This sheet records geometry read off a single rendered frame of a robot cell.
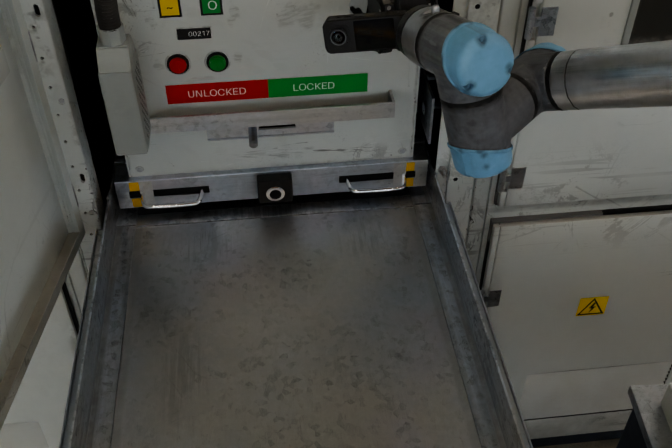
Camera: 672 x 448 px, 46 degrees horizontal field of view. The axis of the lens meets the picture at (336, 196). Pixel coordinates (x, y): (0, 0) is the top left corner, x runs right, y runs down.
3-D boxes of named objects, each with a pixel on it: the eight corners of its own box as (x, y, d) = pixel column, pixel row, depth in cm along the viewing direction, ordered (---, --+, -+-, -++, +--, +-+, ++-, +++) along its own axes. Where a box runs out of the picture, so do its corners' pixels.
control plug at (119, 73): (149, 155, 118) (128, 52, 107) (115, 157, 118) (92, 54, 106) (152, 124, 124) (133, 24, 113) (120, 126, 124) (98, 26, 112)
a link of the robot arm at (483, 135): (541, 144, 102) (531, 65, 96) (492, 188, 95) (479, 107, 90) (489, 135, 107) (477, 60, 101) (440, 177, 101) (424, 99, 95)
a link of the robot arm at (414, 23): (415, 78, 98) (412, 12, 94) (399, 68, 101) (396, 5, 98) (469, 66, 100) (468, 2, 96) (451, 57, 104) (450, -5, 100)
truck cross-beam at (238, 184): (425, 186, 142) (428, 159, 138) (119, 209, 137) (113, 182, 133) (420, 168, 146) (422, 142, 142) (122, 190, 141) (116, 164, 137)
